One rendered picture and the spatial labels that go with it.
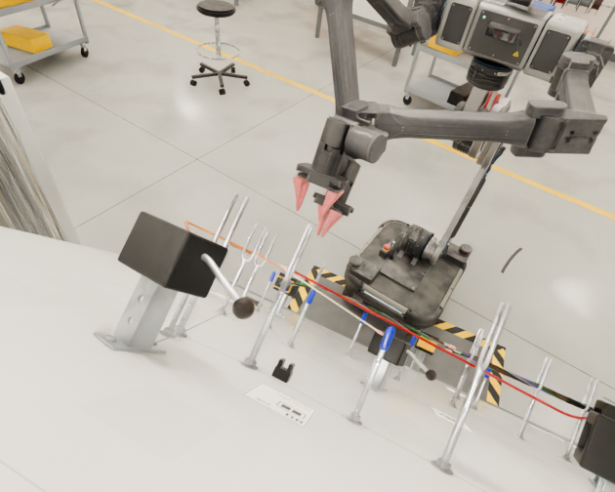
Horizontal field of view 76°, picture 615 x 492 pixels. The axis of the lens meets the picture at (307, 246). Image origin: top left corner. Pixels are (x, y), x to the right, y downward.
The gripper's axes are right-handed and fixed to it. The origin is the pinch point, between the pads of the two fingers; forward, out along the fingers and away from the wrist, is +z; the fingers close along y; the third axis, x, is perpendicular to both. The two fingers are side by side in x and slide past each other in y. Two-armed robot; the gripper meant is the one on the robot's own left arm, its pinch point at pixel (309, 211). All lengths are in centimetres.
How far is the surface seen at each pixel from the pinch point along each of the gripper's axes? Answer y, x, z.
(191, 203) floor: -118, 148, 68
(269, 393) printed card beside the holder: 16, -56, -1
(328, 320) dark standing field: 1, 112, 83
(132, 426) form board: 13, -68, -6
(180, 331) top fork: 6, -53, 1
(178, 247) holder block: 8, -60, -11
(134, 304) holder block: 5, -60, -5
